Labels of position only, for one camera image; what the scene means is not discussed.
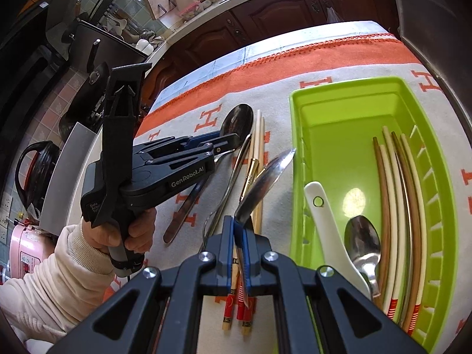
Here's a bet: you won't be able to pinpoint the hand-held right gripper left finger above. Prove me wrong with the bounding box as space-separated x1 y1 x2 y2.
44 216 237 354

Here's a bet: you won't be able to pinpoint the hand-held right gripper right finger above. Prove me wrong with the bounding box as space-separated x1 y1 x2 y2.
240 225 428 354

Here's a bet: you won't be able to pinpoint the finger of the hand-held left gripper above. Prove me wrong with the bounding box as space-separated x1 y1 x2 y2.
142 133 241 172
133 132 224 155

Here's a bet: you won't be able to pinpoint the wide-handled metal spoon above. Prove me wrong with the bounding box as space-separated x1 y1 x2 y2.
163 104 255 245

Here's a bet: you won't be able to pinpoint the light wooden patterned chopstick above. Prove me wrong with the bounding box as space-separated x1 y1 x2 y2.
240 117 267 337
254 130 271 229
220 109 263 334

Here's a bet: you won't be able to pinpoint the gold-capped chopstick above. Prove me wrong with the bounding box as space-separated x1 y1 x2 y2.
240 158 262 201

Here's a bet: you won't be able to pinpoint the thin-handled metal spoon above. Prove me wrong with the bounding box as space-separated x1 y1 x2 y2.
202 135 254 251

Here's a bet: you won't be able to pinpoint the white ceramic spoon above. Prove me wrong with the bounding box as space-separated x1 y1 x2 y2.
304 182 373 299

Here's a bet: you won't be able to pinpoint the green plastic utensil tray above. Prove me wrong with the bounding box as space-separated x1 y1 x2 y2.
289 77 460 354

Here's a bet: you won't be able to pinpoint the brown wooden chopstick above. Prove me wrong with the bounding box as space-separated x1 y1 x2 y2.
372 136 391 299
391 132 419 332

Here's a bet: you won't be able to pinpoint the person's left forearm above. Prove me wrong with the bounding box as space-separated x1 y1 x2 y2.
0 225 119 343

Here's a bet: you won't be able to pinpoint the hanging kitchen utensils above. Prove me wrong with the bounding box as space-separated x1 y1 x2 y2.
105 11 128 34

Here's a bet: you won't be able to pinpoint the person's left hand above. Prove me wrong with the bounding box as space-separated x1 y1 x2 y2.
80 206 157 257

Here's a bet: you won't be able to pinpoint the steel stove splash guard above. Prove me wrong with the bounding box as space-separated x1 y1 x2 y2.
39 122 100 237
59 20 148 137

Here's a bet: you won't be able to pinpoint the black electric kettle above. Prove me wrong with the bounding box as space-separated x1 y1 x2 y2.
17 140 61 211

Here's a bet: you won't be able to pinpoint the grey dish cloth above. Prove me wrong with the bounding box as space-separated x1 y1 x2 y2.
138 29 163 43

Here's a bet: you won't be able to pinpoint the pink lidded food container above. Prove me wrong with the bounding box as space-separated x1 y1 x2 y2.
179 2 203 19

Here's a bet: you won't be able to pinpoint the dark wooden kitchen cabinets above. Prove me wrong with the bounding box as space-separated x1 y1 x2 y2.
140 0 402 111

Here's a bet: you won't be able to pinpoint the pink rice cooker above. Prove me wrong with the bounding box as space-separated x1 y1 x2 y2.
7 225 56 284

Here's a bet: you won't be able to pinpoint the pale blue table cover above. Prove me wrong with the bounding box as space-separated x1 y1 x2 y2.
151 20 391 115

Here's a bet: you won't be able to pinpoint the orange and grey printed blanket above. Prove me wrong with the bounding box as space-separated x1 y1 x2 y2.
103 31 472 354

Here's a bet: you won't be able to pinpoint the white plastic bag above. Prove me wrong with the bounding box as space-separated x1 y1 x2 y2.
324 5 343 24

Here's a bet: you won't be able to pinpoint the steel cabinet appliance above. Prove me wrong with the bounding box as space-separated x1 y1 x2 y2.
383 0 472 93

